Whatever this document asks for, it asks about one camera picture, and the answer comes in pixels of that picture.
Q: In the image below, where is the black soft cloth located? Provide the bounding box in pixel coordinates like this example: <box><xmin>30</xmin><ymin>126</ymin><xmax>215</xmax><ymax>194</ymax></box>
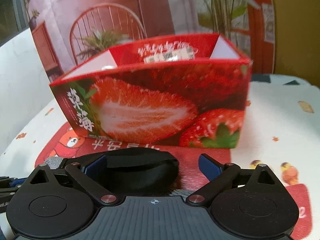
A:
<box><xmin>103</xmin><ymin>147</ymin><xmax>180</xmax><ymax>193</ymax></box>

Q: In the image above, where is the living room scene backdrop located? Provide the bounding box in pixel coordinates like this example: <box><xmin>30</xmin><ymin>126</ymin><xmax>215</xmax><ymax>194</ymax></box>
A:
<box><xmin>23</xmin><ymin>0</ymin><xmax>275</xmax><ymax>80</ymax></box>

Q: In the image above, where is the grey knitted cloth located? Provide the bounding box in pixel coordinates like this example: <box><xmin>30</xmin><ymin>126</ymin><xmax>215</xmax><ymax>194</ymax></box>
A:
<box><xmin>44</xmin><ymin>157</ymin><xmax>63</xmax><ymax>170</ymax></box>

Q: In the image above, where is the cartoon printed table mat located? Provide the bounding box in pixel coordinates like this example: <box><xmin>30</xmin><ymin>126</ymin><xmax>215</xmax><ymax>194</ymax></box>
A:
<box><xmin>1</xmin><ymin>79</ymin><xmax>319</xmax><ymax>239</ymax></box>

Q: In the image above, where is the red strawberry cardboard box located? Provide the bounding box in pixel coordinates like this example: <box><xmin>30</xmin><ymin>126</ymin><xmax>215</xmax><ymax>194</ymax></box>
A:
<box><xmin>50</xmin><ymin>34</ymin><xmax>252</xmax><ymax>148</ymax></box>

